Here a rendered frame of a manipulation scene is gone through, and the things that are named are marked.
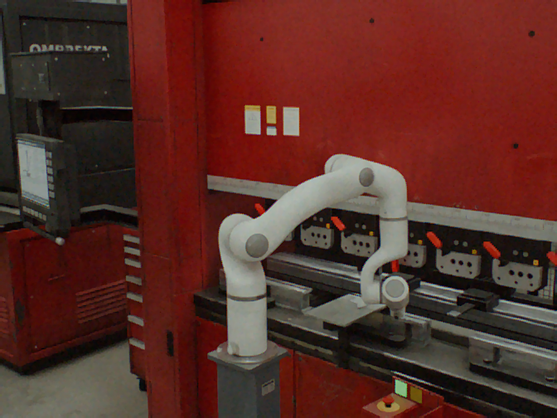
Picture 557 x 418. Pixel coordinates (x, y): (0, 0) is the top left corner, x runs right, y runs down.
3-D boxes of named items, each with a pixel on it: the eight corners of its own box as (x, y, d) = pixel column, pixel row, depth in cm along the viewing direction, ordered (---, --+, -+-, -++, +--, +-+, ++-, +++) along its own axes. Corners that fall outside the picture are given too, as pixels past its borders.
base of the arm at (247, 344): (249, 371, 195) (248, 309, 191) (204, 353, 207) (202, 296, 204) (291, 350, 209) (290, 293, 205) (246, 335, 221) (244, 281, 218)
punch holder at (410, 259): (385, 261, 243) (386, 216, 239) (398, 256, 249) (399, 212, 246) (422, 269, 233) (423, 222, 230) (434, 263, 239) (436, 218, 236)
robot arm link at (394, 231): (356, 219, 216) (360, 308, 222) (407, 218, 213) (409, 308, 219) (358, 212, 225) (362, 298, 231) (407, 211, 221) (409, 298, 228)
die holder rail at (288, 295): (220, 289, 309) (219, 269, 307) (229, 285, 313) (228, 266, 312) (302, 313, 276) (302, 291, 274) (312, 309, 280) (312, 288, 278)
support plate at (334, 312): (303, 315, 242) (303, 312, 241) (346, 297, 261) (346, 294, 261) (344, 327, 230) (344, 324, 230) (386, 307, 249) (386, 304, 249)
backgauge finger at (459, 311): (436, 316, 241) (436, 303, 240) (469, 298, 259) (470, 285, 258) (467, 324, 233) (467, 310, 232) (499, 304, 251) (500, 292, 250)
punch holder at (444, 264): (435, 271, 229) (437, 224, 226) (448, 265, 235) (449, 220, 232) (477, 279, 219) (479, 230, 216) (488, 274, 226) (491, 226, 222)
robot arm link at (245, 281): (234, 303, 197) (231, 224, 192) (215, 285, 214) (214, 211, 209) (272, 298, 201) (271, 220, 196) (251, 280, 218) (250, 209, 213)
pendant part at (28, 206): (21, 213, 303) (14, 133, 296) (47, 210, 310) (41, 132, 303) (58, 230, 268) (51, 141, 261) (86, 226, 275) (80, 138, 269)
